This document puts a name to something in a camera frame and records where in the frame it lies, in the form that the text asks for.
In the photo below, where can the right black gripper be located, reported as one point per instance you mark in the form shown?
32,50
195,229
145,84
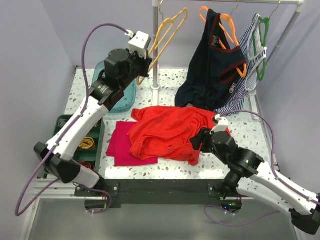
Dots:
201,137

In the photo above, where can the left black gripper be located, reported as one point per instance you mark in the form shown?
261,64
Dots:
145,61

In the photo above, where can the yellow hanger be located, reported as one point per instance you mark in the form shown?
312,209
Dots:
169,28

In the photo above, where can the red tank top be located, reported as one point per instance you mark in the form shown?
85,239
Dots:
165,132

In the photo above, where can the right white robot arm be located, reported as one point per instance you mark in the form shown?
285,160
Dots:
251,176

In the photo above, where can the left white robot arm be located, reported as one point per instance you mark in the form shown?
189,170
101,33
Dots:
57,154

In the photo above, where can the navy tank top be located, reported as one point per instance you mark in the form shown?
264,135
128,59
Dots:
213,70

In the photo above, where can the blue striped tank top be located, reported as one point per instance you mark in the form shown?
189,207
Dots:
238,91

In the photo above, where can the green hanger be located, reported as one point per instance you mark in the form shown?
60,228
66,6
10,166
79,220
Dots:
260,40

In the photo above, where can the white hanger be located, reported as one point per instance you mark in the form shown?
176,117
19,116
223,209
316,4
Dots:
253,60

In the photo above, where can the teal transparent plastic bin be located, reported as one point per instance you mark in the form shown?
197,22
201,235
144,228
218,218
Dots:
126,102

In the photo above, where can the white clothes rack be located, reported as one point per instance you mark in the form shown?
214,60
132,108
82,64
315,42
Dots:
156,5

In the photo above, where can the magenta folded cloth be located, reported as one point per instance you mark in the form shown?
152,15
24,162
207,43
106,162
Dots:
120,145

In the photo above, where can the green compartment tray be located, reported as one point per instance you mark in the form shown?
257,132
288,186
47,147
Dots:
89,151

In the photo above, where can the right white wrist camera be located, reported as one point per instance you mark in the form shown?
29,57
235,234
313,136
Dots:
220,124

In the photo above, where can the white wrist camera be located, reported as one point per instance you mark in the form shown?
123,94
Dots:
139,43
220,124

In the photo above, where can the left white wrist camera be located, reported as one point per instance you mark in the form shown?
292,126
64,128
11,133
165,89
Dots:
139,43

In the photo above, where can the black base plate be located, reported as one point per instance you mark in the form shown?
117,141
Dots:
170,192

